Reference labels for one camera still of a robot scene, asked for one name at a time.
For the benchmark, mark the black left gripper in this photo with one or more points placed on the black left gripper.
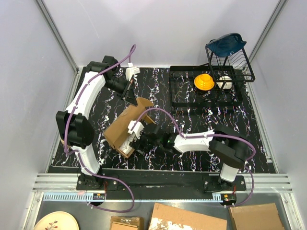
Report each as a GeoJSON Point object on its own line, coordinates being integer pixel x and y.
{"type": "Point", "coordinates": [128, 94]}

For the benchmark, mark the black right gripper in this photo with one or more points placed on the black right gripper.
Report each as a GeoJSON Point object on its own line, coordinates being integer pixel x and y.
{"type": "Point", "coordinates": [135, 143]}

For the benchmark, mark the brown cardboard express box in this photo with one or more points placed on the brown cardboard express box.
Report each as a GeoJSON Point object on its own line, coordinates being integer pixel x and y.
{"type": "Point", "coordinates": [117, 134]}

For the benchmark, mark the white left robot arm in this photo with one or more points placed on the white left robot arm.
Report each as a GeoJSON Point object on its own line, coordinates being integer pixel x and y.
{"type": "Point", "coordinates": [75, 130]}

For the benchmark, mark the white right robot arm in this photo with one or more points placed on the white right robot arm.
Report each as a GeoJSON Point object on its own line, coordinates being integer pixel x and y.
{"type": "Point", "coordinates": [232, 148]}

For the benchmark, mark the small cardboard box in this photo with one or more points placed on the small cardboard box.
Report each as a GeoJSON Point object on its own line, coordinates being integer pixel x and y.
{"type": "Point", "coordinates": [126, 223]}

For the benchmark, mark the cardboard box at corner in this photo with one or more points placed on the cardboard box at corner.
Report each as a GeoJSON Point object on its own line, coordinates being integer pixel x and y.
{"type": "Point", "coordinates": [256, 217]}

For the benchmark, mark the black drain tray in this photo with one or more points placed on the black drain tray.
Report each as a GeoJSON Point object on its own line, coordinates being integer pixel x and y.
{"type": "Point", "coordinates": [184, 93]}

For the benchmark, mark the yellow plastic cup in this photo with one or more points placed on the yellow plastic cup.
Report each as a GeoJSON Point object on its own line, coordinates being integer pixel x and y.
{"type": "Point", "coordinates": [204, 82]}

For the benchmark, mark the flat cardboard sheet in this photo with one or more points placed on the flat cardboard sheet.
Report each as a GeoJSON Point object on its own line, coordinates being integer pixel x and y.
{"type": "Point", "coordinates": [172, 218]}

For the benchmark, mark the white small cup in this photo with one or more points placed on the white small cup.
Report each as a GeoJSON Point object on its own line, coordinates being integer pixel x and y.
{"type": "Point", "coordinates": [225, 83]}

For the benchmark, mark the blue bowl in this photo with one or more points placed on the blue bowl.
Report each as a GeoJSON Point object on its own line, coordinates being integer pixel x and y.
{"type": "Point", "coordinates": [228, 44]}

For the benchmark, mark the patterned ceramic plate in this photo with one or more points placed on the patterned ceramic plate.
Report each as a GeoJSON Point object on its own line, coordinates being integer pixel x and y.
{"type": "Point", "coordinates": [58, 220]}

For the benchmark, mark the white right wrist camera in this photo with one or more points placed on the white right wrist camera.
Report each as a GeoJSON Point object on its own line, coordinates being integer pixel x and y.
{"type": "Point", "coordinates": [135, 128]}

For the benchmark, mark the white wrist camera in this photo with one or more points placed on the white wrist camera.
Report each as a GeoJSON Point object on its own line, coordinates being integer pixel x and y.
{"type": "Point", "coordinates": [131, 71]}
{"type": "Point", "coordinates": [135, 128]}

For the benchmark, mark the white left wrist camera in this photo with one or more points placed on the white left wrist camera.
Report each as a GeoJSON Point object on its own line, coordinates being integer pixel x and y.
{"type": "Point", "coordinates": [131, 71]}

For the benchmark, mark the black wire dish rack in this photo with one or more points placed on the black wire dish rack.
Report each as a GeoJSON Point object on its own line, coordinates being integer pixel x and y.
{"type": "Point", "coordinates": [236, 66]}

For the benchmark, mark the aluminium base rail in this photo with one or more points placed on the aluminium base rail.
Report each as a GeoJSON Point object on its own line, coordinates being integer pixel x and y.
{"type": "Point", "coordinates": [143, 185]}

